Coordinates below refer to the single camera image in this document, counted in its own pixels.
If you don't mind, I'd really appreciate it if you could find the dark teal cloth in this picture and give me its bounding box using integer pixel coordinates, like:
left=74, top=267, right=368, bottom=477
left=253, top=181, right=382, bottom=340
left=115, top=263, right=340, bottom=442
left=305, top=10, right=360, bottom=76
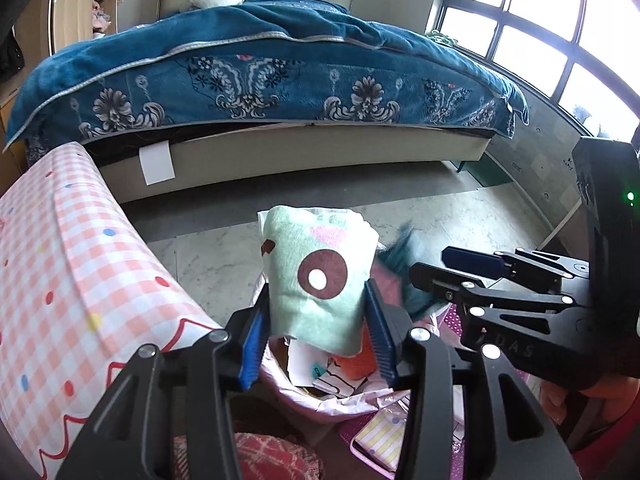
left=378, top=222, right=448, bottom=321

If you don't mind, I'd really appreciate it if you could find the wooden wardrobe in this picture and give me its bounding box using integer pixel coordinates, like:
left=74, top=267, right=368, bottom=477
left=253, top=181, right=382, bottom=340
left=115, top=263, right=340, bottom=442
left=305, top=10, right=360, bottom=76
left=49, top=0, right=120, bottom=53

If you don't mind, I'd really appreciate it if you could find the pink lined trash bin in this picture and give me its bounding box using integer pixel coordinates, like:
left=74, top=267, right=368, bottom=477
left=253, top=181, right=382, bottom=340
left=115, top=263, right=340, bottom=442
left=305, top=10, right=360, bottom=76
left=260, top=263, right=407, bottom=424

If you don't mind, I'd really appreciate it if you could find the black jacket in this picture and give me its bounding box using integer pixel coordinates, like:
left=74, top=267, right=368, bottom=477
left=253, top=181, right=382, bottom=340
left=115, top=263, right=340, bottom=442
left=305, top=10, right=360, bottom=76
left=0, top=29, right=25, bottom=84

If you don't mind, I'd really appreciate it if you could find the right hand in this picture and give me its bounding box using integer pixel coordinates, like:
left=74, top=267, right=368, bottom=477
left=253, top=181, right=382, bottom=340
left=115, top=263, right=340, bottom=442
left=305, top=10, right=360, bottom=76
left=539, top=374, right=639, bottom=425

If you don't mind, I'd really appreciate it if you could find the white paper tag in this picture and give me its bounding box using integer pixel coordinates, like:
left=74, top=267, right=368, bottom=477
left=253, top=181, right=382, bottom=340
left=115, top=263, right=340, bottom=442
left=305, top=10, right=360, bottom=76
left=139, top=141, right=176, bottom=185

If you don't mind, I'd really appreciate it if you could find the white green tissue package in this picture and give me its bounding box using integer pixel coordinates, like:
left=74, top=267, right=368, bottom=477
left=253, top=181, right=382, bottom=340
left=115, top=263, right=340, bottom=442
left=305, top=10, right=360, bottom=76
left=286, top=339, right=387, bottom=399

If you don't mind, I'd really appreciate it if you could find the beige upholstered bed frame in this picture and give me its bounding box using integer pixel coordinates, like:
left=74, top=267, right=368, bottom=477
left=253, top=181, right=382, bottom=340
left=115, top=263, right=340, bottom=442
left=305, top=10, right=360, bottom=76
left=93, top=0, right=490, bottom=203

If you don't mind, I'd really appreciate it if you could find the blue floral bedspread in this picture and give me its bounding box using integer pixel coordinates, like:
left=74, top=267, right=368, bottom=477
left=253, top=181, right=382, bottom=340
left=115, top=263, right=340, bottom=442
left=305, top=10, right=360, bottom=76
left=6, top=0, right=529, bottom=159

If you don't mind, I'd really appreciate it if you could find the pink checkered tablecloth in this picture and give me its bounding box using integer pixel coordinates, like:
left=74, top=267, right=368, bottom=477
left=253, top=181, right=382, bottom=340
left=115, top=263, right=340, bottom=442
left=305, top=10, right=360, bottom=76
left=1, top=143, right=215, bottom=479

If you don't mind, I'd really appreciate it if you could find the green towel brown circle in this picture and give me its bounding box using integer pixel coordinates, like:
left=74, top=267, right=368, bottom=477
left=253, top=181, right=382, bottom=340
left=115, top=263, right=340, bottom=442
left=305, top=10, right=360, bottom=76
left=258, top=205, right=378, bottom=358

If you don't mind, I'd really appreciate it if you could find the red plaid left leg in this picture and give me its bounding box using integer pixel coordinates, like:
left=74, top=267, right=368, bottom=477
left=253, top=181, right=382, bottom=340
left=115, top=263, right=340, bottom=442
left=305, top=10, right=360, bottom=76
left=171, top=431, right=324, bottom=480

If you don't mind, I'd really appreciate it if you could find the orange trash piece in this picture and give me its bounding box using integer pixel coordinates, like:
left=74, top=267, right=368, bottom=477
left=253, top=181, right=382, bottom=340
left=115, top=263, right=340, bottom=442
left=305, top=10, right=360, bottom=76
left=334, top=326, right=378, bottom=380

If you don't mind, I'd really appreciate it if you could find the large grid window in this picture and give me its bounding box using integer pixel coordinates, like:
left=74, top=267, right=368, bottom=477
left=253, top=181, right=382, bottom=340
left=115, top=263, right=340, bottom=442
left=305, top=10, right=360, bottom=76
left=433, top=0, right=639, bottom=142

